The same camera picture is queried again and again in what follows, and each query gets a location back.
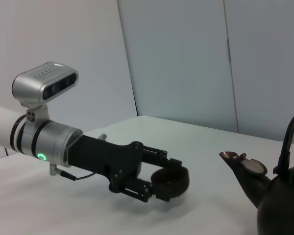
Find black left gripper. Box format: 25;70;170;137
68;136;183;204

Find small dark teacup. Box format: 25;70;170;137
150;166;191;198

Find black round teapot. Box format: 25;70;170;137
219;105;294;235

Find left gripper cable with connector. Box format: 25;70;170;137
50;133;107;182

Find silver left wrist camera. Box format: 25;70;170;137
11;61;79;123

